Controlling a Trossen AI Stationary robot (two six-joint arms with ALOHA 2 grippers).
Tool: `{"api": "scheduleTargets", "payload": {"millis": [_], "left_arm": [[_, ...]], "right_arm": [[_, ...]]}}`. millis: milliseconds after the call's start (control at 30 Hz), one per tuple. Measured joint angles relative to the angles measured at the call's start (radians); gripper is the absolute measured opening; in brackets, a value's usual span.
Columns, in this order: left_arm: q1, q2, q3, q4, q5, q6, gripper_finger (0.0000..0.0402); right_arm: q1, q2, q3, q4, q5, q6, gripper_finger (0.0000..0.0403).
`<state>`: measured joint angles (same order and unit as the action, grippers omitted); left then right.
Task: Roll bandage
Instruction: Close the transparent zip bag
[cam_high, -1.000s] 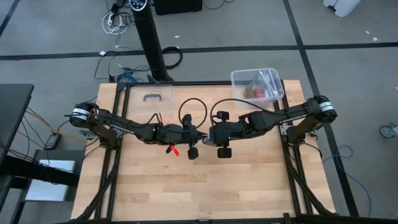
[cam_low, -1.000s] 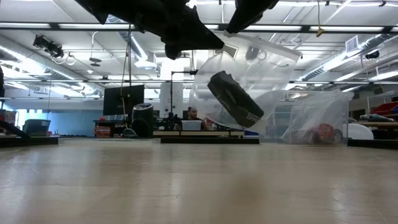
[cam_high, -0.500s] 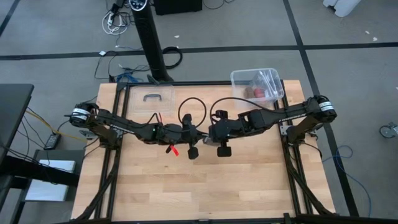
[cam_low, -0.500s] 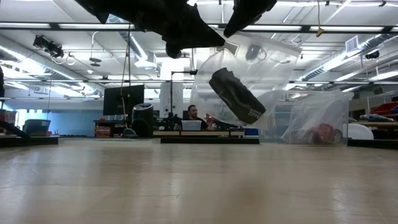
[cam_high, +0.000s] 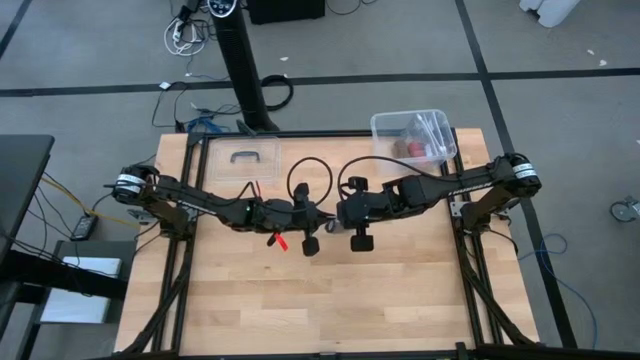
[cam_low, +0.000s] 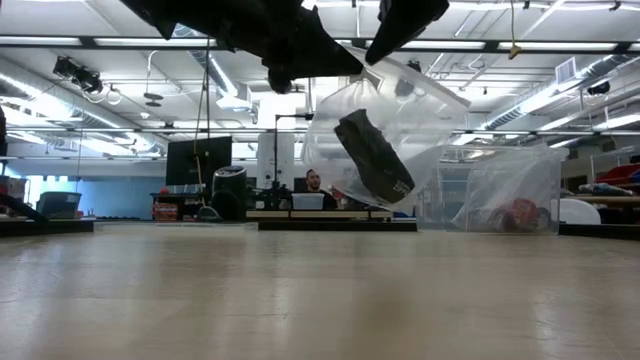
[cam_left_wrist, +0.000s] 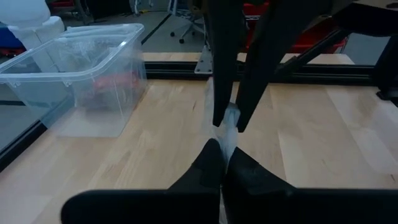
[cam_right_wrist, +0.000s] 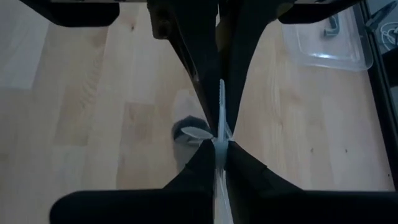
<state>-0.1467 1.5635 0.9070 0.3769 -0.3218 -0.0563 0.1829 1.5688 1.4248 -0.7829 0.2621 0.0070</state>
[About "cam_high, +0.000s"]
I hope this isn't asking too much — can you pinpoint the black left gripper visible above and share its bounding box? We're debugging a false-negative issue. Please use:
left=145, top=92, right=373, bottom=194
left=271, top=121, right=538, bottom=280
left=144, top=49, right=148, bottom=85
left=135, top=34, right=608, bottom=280
left=252, top=182, right=336, bottom=258

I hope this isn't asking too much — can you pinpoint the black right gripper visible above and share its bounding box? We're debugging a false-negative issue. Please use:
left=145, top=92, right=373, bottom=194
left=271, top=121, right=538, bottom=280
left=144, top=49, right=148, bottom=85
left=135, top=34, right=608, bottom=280
left=335, top=175, right=397, bottom=253

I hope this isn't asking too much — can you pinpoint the clear plastic bin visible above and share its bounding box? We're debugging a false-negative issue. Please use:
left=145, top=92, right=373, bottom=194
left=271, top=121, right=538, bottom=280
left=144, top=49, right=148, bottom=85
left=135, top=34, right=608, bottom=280
left=369, top=108, right=459, bottom=175

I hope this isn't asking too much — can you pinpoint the clear bin lid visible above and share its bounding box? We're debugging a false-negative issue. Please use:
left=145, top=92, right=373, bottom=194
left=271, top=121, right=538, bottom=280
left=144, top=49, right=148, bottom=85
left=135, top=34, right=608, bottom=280
left=206, top=136, right=283, bottom=188

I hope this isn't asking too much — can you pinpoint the crinkled clear wrapper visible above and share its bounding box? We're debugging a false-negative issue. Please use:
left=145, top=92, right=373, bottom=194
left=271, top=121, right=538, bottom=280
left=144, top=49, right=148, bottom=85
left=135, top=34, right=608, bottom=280
left=414, top=113, right=451, bottom=156

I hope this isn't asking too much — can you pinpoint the black tower fan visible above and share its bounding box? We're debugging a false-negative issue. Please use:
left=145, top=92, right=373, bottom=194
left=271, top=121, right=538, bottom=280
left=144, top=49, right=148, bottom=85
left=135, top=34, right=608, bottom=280
left=206, top=0, right=281, bottom=134

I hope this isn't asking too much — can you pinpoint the black floor box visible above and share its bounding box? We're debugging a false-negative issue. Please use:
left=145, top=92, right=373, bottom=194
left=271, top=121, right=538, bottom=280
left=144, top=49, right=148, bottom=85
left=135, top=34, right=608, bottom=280
left=247, top=0, right=327, bottom=26

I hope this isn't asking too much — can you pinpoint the black power brick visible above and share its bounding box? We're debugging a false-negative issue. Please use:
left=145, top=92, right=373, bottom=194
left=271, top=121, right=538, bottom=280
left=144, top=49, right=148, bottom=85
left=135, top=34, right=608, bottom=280
left=71, top=213, right=100, bottom=242

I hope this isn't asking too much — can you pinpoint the white power strip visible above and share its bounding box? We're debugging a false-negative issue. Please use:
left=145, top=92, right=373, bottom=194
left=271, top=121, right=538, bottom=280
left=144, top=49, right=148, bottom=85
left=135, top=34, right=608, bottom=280
left=163, top=14, right=209, bottom=58

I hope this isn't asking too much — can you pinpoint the grey caster wheel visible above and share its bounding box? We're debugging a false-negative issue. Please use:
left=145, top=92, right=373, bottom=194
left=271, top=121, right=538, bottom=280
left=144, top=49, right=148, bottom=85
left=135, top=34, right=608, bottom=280
left=608, top=196, right=640, bottom=224

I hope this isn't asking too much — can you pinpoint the white panel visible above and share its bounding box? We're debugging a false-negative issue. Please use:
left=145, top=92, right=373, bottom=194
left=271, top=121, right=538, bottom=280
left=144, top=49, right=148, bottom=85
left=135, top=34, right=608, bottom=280
left=38, top=255, right=124, bottom=325

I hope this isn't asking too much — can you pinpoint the black desk leg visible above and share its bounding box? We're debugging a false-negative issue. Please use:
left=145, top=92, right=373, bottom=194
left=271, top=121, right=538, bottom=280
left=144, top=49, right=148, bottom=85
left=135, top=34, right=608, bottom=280
left=0, top=248, right=130, bottom=302

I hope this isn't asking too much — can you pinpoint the white foam object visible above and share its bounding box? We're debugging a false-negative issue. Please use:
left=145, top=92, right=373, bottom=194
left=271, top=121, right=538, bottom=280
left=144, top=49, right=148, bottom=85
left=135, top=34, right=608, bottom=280
left=518, top=0, right=582, bottom=29

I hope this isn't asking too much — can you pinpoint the black desk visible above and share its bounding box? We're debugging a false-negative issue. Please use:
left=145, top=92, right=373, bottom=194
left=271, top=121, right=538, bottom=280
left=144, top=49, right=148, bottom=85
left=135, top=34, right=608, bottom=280
left=0, top=133, right=56, bottom=261

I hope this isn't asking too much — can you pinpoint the black right camera cable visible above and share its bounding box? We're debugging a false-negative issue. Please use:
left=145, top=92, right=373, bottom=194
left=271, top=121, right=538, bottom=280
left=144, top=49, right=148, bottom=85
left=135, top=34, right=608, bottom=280
left=337, top=155, right=451, bottom=199

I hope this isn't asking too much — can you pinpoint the black camera cable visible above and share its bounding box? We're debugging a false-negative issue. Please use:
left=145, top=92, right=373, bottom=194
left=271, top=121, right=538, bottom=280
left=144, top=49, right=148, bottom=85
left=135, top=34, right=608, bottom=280
left=337, top=155, right=451, bottom=199
left=286, top=156, right=335, bottom=207

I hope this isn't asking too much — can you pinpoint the black left camera cable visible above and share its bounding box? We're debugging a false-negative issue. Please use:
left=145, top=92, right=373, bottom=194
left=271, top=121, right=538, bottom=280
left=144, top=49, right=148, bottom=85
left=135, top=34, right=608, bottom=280
left=286, top=156, right=335, bottom=207

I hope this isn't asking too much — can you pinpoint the black table frame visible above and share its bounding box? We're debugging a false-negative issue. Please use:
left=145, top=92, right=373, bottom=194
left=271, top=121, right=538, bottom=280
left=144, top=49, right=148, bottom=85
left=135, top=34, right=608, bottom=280
left=113, top=130, right=542, bottom=360

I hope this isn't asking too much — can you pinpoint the black coiled cable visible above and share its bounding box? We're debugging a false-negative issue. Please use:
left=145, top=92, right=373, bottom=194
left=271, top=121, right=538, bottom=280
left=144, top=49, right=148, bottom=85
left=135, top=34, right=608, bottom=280
left=259, top=73, right=296, bottom=113

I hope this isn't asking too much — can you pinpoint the tangled blue cable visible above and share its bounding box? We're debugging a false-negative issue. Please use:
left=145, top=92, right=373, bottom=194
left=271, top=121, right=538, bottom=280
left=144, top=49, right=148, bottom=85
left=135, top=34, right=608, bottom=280
left=185, top=116, right=221, bottom=135

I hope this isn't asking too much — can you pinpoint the long blue cable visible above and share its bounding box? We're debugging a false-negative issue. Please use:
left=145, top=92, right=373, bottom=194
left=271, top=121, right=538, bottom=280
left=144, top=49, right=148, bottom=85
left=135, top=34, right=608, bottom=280
left=516, top=232, right=600, bottom=350

